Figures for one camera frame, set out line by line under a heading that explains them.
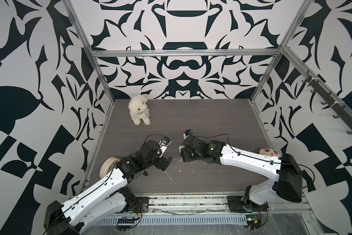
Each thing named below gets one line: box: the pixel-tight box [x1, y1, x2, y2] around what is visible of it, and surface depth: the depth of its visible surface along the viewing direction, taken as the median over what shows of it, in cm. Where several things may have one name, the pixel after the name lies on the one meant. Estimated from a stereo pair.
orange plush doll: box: [259, 147, 282, 158], surface depth 86 cm
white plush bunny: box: [128, 94, 151, 126], surface depth 95 cm
